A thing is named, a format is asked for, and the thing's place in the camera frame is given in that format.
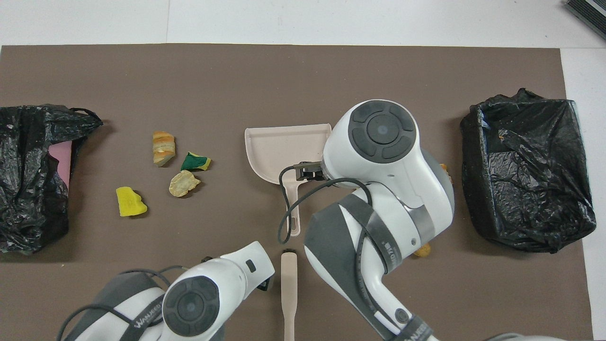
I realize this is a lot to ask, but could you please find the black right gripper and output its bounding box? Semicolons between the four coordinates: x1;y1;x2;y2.
294;161;328;182

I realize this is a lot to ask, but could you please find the dark ribbed vent panel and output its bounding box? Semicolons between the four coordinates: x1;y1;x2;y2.
565;0;606;41

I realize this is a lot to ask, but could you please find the small green yellow sponge piece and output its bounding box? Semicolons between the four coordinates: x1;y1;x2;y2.
180;152;212;172

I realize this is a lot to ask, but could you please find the beige plastic dustpan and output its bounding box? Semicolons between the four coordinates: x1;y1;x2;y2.
244;123;333;237

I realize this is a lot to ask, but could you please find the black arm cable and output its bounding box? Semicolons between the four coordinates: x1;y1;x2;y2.
277;165;429;341
57;268;190;341

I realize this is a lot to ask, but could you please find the beige hand brush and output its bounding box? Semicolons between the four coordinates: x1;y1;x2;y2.
280;249;299;341

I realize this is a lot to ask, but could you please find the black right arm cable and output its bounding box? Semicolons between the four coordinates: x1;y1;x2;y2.
277;165;429;341

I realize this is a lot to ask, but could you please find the pale bread chunk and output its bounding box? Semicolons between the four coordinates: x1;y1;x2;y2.
169;170;201;197

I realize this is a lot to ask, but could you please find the brown table mat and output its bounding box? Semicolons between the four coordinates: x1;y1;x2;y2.
0;44;595;341

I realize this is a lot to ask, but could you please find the pink bin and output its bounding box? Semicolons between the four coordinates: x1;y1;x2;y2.
49;141;73;190

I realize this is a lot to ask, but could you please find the black plastic trash bag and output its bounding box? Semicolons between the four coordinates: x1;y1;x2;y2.
0;104;103;255
460;88;597;254

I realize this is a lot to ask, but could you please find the yellow sponge chunk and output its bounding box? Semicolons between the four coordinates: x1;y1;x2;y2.
116;186;148;217

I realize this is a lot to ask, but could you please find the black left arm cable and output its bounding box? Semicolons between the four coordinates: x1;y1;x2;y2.
57;268;190;341

